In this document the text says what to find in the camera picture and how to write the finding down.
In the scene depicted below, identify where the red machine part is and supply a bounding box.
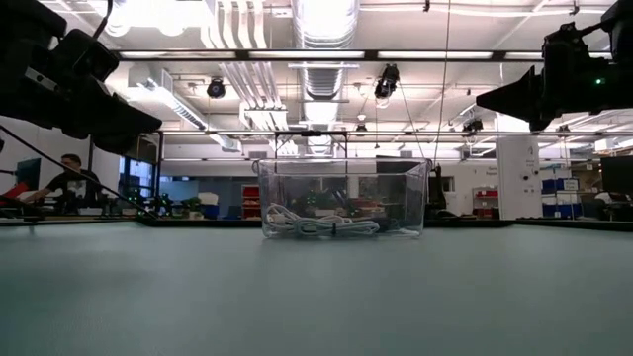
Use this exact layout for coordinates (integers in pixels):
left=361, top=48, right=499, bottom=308
left=0, top=182, right=31, bottom=205

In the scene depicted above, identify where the black rig frame crossbar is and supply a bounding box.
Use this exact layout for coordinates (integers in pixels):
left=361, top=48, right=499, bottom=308
left=111, top=47, right=614, bottom=63

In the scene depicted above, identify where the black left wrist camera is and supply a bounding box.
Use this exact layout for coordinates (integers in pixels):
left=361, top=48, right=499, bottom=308
left=51, top=28, right=121, bottom=84

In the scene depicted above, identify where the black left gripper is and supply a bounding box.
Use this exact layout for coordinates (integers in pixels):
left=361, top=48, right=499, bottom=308
left=0, top=48, right=163, bottom=156

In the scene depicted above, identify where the silver spiral air duct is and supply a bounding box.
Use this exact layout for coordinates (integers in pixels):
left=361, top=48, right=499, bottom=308
left=291, top=0, right=360, bottom=159

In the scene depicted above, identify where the blue storage bin stack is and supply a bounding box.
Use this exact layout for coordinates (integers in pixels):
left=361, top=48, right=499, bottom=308
left=541, top=177, right=581, bottom=219

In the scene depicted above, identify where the clear plastic bin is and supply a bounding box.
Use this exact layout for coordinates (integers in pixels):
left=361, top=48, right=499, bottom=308
left=252, top=157, right=432, bottom=239

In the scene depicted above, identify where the grey shelf with red bins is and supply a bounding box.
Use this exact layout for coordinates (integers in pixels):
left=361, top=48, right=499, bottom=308
left=472, top=186, right=499, bottom=219

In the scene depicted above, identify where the person in black shirt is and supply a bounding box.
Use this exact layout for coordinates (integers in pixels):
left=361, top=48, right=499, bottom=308
left=23, top=153, right=103, bottom=212

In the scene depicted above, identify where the pale blue braided USB-C cable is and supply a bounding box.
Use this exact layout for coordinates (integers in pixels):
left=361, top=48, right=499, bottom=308
left=294, top=217, right=382, bottom=238

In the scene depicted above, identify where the black hanging overhead camera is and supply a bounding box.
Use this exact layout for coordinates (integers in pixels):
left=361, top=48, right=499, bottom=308
left=374, top=62, right=401, bottom=99

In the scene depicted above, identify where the small dark monitor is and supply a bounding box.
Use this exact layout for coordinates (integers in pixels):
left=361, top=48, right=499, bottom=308
left=14, top=157, right=43, bottom=190

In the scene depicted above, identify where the red storage bin shelf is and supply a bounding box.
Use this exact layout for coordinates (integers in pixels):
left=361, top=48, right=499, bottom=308
left=240, top=184, right=262, bottom=220

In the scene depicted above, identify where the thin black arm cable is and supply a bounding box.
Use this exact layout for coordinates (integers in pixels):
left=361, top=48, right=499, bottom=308
left=0, top=124, right=157, bottom=220

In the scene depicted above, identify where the white square column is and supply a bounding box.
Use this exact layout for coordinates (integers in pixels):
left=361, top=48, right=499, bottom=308
left=496, top=112, right=543, bottom=221

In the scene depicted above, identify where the large dark monitor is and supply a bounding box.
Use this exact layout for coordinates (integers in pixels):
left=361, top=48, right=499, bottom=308
left=600, top=155, right=633, bottom=197

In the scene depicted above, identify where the small black background frame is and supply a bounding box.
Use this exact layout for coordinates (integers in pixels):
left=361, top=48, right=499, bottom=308
left=273, top=130, right=349, bottom=160

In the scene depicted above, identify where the black background station frame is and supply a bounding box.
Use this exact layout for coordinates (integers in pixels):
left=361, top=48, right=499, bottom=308
left=86, top=129, right=165, bottom=219

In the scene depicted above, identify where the white smooth USB-C cable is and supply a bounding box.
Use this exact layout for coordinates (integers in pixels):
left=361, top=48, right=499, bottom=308
left=265, top=202, right=353, bottom=237

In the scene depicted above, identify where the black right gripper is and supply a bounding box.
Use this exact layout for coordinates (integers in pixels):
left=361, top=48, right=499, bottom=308
left=476, top=22, right=633, bottom=134

